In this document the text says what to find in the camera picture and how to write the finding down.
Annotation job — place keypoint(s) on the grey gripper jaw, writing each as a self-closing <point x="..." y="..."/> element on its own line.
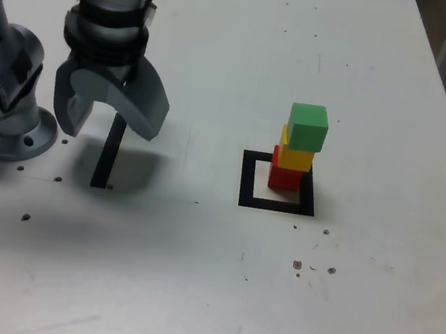
<point x="142" y="110"/>

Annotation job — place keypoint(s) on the green cube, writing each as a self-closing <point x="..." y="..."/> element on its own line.
<point x="308" y="127"/>

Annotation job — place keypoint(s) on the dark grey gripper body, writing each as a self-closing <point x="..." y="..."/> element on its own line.
<point x="108" y="72"/>

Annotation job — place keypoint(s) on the black tape square outline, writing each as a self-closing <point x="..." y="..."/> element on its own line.
<point x="246" y="179"/>

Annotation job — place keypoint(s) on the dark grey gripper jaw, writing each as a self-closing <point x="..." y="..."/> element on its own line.
<point x="64" y="106"/>

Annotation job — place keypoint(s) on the black tape strip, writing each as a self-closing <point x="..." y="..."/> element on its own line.
<point x="104" y="164"/>

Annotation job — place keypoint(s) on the red cube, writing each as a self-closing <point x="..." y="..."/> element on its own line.
<point x="283" y="179"/>

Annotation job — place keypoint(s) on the yellow cube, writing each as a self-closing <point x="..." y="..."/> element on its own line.
<point x="293" y="159"/>

